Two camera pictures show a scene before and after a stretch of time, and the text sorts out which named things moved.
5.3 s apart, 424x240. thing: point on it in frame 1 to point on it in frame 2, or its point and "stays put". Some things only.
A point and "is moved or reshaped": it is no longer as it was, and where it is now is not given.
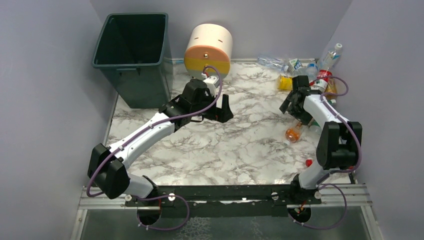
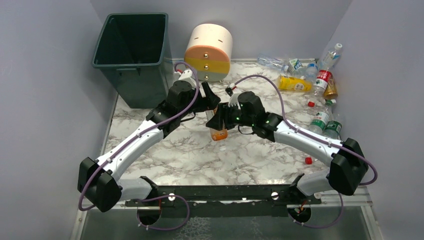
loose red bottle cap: x=308 y=162 stays put
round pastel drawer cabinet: x=208 y=45 stays put
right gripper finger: x=284 y=107 to x=216 y=122
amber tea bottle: x=331 y=87 stays put
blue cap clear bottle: x=311 y=70 stays put
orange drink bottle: x=293 y=134 is moved or reshaped
